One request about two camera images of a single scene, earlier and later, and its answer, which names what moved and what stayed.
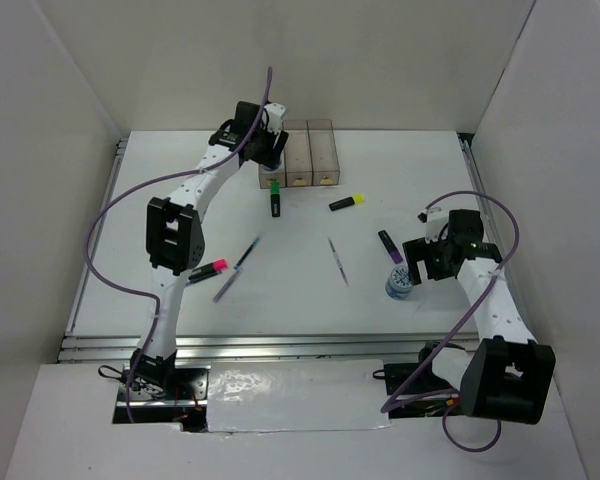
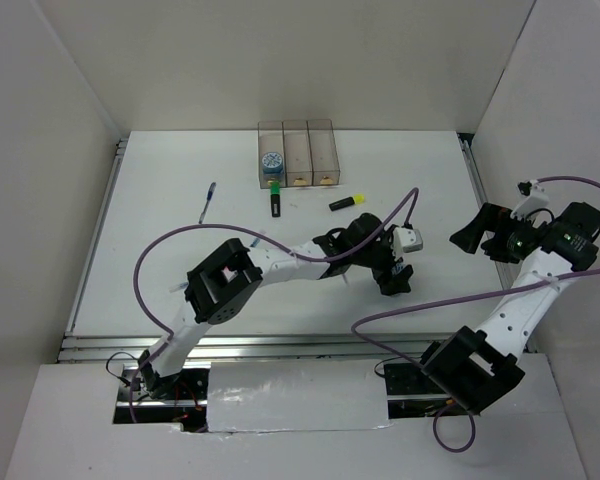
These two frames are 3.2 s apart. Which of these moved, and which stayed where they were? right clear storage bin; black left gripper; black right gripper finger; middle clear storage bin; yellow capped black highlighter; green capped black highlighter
Moved: black left gripper; black right gripper finger
Stayed: yellow capped black highlighter; green capped black highlighter; middle clear storage bin; right clear storage bin
